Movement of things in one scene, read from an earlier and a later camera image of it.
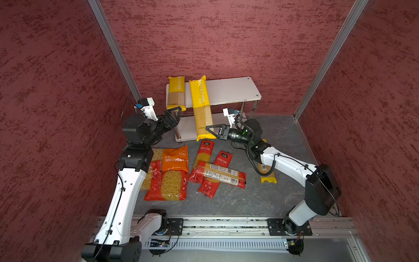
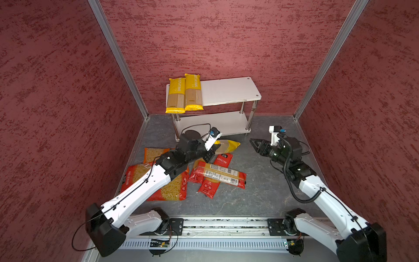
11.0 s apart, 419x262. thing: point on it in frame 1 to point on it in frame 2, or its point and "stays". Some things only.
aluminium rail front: (323, 227) stays
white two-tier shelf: (221, 91) stays
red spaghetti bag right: (208, 188) stays
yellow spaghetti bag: (176, 97) stays
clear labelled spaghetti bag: (215, 172) stays
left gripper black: (171, 118) to (209, 154)
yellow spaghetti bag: (265, 169) to (226, 146)
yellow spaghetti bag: (203, 120) to (193, 98)
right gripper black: (222, 131) to (262, 143)
